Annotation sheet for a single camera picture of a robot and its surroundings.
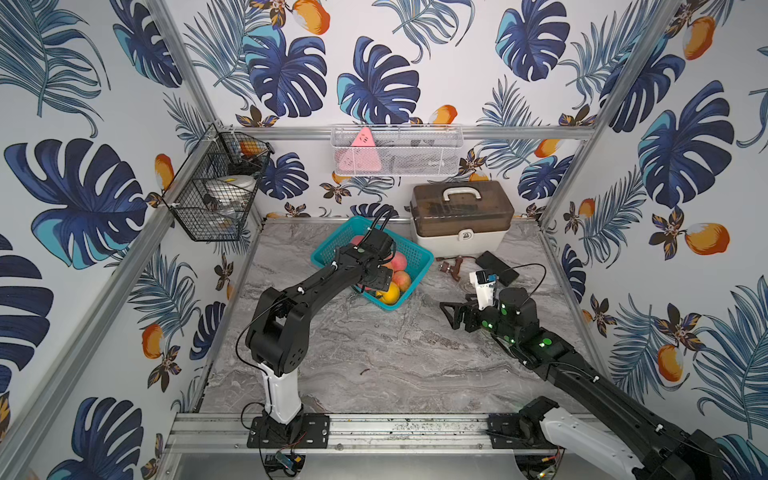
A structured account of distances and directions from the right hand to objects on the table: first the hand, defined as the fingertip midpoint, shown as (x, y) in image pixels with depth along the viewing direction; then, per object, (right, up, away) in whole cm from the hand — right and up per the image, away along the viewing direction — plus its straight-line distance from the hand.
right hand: (455, 298), depth 78 cm
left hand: (-23, +6, +12) cm, 26 cm away
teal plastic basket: (-7, +9, +24) cm, 27 cm away
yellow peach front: (-17, -1, +13) cm, 21 cm away
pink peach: (-14, +9, +22) cm, 28 cm away
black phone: (+25, +4, +29) cm, 38 cm away
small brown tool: (+3, +7, +25) cm, 26 cm away
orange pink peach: (-13, +3, +18) cm, 23 cm away
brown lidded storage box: (+5, +23, +14) cm, 27 cm away
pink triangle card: (-25, +41, +11) cm, 50 cm away
